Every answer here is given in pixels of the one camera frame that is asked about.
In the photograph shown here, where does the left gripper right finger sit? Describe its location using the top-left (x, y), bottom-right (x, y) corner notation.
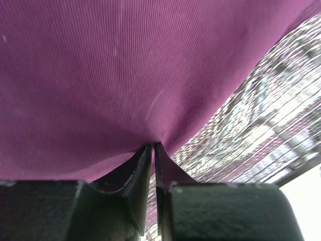
top-left (154, 143), bottom-right (303, 240)

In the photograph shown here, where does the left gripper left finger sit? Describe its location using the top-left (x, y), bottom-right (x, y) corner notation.
top-left (1, 145), bottom-right (151, 240)

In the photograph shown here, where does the wire mesh instrument tray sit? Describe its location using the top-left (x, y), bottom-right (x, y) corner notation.
top-left (144, 12), bottom-right (321, 241)

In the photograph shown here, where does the purple cloth wrap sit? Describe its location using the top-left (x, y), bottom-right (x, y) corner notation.
top-left (1, 1), bottom-right (320, 182)

